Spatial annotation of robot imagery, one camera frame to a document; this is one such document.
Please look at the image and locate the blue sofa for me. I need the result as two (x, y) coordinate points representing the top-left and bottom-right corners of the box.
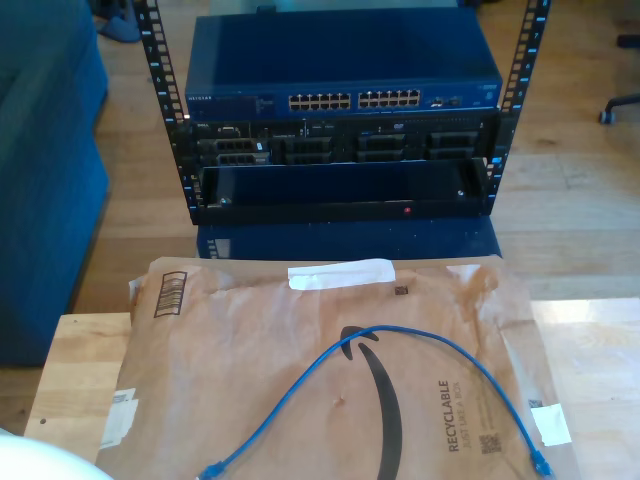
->
(0, 0), (111, 369)

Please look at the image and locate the blue network switch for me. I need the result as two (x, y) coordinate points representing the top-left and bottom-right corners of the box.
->
(183, 13), (504, 120)

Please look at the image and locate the long white tape strip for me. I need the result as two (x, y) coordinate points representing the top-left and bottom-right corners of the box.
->
(287, 258), (397, 292)

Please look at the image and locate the grey-blue slipper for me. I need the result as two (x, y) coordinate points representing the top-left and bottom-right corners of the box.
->
(95, 17), (142, 44)

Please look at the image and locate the dark blue cabinet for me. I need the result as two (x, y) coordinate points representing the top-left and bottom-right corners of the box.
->
(195, 218), (504, 261)

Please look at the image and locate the brown paper mailer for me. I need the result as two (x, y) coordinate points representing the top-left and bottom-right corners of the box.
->
(94, 254), (584, 480)

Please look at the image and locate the black equipment rack frame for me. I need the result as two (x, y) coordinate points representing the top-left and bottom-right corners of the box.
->
(133, 0), (554, 226)

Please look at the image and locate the black office chair base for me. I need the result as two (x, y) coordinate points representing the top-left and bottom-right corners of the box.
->
(598, 92), (640, 126)

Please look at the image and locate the blue network cable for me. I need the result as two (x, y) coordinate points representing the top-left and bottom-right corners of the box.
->
(197, 324), (555, 480)

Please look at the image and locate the black open rack shelf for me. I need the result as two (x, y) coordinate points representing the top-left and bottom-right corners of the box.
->
(192, 158), (494, 226)

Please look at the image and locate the black rack server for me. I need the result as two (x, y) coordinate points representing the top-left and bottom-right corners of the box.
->
(189, 115), (501, 166)

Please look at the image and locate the white shipping label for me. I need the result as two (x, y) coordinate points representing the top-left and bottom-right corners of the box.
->
(98, 387), (140, 450)

